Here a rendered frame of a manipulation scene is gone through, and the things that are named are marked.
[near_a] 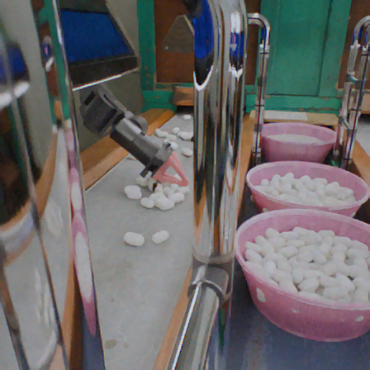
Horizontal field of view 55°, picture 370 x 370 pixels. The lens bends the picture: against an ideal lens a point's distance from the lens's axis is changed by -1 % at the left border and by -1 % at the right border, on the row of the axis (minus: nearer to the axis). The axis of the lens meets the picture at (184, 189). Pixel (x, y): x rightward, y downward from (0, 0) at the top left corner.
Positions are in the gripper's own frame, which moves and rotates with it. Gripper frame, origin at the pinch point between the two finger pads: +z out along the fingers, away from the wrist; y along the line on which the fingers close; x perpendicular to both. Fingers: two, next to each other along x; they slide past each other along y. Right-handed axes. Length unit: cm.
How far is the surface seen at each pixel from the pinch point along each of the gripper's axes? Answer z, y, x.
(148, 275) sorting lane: 1.9, -31.9, 0.6
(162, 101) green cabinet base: -22, 80, 15
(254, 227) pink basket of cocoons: 13.1, -16.2, -9.8
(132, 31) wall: -73, 168, 21
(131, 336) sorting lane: 3.0, -43.9, -0.5
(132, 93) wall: -50, 167, 54
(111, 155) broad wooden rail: -18.5, 14.9, 15.2
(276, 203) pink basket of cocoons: 16.1, -6.0, -12.5
